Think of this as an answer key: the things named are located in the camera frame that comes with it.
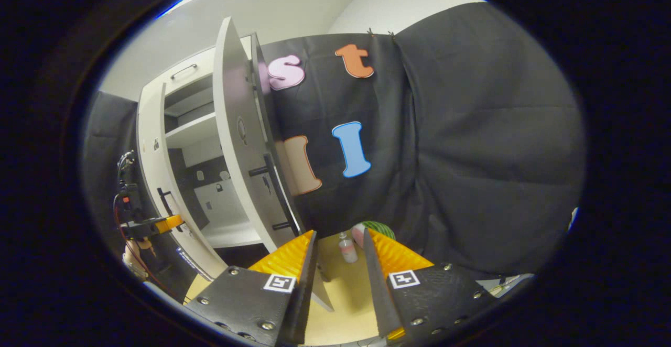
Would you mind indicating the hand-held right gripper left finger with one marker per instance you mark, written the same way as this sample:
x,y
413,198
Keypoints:
x,y
304,294

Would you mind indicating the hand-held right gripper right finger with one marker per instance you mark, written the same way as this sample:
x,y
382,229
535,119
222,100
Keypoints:
x,y
378,294

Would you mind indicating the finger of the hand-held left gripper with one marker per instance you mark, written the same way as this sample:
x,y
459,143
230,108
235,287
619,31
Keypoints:
x,y
144,227

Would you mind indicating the grey cabinet door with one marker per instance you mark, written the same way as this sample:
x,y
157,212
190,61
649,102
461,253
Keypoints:
x,y
236,127
157,179

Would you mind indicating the grey double-door shoe cabinet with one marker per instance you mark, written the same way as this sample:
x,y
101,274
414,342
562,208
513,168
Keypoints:
x,y
199,153

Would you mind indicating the grey cabinet inner shelf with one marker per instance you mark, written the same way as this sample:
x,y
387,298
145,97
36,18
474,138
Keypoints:
x,y
191,132

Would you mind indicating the grey cabinet drawer front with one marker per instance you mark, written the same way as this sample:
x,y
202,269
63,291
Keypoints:
x,y
204,58

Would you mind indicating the black backdrop cloth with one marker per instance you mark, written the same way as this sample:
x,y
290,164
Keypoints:
x,y
472,153
102,153

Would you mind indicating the small clear plastic bottle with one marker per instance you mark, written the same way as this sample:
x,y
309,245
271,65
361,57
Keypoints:
x,y
347,252

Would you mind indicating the watermelon slice toy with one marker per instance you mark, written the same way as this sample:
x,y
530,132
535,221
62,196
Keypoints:
x,y
380,226

